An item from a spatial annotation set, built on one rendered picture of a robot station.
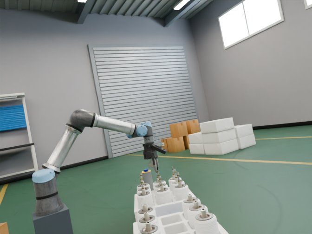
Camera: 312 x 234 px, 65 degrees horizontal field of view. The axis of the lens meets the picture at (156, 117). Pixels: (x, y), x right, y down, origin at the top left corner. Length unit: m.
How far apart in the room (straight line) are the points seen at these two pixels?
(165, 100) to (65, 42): 3.19
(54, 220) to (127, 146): 5.40
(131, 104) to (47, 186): 5.60
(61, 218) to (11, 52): 5.61
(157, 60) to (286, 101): 3.72
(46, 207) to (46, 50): 5.64
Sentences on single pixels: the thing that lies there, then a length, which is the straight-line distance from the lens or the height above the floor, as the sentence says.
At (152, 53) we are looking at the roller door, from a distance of 7.68.
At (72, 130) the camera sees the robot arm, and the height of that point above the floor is 0.73.
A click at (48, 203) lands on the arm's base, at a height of 0.36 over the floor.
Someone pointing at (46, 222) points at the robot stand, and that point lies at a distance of 1.53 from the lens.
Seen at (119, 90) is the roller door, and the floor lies 1.77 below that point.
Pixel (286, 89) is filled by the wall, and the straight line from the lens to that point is 6.66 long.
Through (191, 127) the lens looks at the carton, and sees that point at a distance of 5.50.
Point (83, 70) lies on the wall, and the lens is 6.86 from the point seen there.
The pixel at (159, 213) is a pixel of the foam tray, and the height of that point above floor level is 0.14.
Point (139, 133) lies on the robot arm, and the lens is 1.61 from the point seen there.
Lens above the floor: 0.67
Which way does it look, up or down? 2 degrees up
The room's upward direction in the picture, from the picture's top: 11 degrees counter-clockwise
